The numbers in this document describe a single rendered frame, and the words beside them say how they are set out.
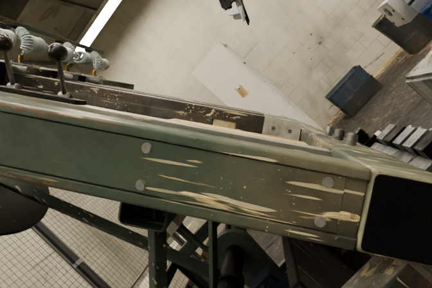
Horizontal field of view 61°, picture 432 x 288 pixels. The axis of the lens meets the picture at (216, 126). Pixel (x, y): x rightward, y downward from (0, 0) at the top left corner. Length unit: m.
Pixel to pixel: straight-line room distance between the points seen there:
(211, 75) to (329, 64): 2.19
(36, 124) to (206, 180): 0.25
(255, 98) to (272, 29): 1.74
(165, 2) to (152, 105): 5.59
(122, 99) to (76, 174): 0.80
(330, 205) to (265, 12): 6.00
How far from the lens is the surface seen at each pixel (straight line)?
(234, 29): 6.47
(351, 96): 5.37
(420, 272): 0.57
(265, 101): 4.99
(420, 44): 5.50
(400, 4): 1.23
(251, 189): 0.49
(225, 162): 0.49
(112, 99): 1.35
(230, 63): 5.03
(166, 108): 1.28
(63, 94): 0.85
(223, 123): 1.25
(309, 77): 6.36
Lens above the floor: 1.07
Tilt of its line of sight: 3 degrees up
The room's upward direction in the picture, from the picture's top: 48 degrees counter-clockwise
